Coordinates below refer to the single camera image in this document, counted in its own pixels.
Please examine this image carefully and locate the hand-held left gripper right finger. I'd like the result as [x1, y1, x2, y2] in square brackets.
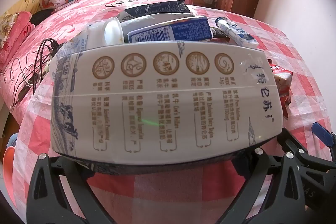
[218, 147, 307, 224]

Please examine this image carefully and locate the pink folded quilt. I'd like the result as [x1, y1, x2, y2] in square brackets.
[0, 11, 36, 64]

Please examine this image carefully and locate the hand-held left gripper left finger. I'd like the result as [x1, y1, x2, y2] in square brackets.
[26, 153, 116, 224]

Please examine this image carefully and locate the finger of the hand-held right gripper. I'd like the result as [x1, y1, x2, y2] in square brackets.
[278, 131, 336, 170]
[312, 122, 336, 148]

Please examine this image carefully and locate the floral pillow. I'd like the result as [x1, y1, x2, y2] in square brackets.
[0, 12, 19, 50]

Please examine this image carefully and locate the pink checked plastic tablecloth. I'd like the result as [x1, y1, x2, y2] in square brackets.
[16, 5, 334, 224]

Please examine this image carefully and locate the large white milk carton box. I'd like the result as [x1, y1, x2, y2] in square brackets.
[50, 40, 284, 169]

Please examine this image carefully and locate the blue barcode milk carton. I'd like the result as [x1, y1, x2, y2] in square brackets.
[127, 16, 214, 43]

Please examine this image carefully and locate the red snack wrapper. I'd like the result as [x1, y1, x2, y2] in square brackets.
[268, 59, 292, 119]

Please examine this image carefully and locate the dark cloth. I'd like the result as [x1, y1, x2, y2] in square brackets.
[31, 9, 59, 25]

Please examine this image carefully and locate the white blue toothpaste tube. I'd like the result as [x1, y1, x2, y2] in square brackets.
[215, 17, 259, 50]

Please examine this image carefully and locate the white yogurt cup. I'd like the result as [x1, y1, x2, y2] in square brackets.
[85, 17, 126, 52]

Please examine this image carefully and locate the white power strip with plugs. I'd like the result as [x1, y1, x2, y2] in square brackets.
[33, 39, 65, 94]

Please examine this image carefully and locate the grey flattened carton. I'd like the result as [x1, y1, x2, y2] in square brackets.
[121, 13, 168, 39]

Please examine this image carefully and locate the pink bed blanket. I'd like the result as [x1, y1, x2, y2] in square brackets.
[0, 0, 192, 125]

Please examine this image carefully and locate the white cable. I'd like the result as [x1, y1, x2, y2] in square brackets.
[0, 67, 36, 88]

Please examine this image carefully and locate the dark blue milk carton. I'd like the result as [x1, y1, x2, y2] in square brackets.
[119, 0, 192, 22]

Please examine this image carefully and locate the orange plastic bin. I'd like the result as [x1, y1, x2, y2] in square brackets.
[0, 145, 16, 188]

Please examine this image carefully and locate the black plug adapter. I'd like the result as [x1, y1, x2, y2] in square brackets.
[47, 40, 60, 52]

